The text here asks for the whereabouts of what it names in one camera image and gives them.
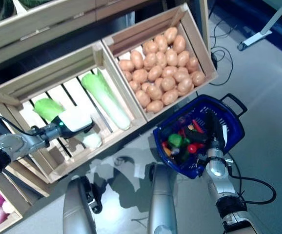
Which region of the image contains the small red tomato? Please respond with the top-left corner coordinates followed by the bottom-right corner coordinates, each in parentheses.
top-left (186, 143), bottom-right (199, 154)

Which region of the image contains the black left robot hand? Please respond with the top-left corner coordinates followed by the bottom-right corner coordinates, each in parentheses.
top-left (52, 112), bottom-right (95, 140)

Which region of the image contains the blue plastic shopping basket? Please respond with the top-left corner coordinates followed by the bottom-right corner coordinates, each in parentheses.
top-left (152, 94), bottom-right (248, 180)

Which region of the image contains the silver right robot leg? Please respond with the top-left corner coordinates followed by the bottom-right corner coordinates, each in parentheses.
top-left (145, 163), bottom-right (178, 234)

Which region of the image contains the black floor cable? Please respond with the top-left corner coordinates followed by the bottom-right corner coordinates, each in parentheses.
top-left (208, 18), bottom-right (233, 86)

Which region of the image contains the black round stand base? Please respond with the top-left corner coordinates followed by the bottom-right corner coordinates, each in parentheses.
top-left (210, 52), bottom-right (219, 68)

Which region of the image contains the silver left robot leg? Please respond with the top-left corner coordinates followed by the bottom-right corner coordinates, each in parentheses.
top-left (62, 175), bottom-right (102, 234)

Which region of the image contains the silver robot leg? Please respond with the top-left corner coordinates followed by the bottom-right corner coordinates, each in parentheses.
top-left (62, 175), bottom-right (102, 234)
top-left (145, 163), bottom-right (178, 234)

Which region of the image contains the green white napa cabbage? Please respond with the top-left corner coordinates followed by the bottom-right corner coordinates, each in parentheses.
top-left (81, 70), bottom-right (132, 130)
top-left (33, 97), bottom-right (102, 148)

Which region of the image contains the small green bell pepper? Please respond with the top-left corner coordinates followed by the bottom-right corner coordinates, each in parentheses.
top-left (167, 133), bottom-right (183, 148)

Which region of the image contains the wooden display stand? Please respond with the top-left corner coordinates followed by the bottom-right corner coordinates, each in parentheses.
top-left (0, 0), bottom-right (211, 198)

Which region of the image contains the white desk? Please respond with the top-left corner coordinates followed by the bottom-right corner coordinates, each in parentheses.
top-left (237, 0), bottom-right (282, 51)

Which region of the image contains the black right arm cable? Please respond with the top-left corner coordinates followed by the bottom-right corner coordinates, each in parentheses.
top-left (225, 156), bottom-right (278, 204)

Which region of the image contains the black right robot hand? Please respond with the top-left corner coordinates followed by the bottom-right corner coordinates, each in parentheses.
top-left (184, 112), bottom-right (230, 154)

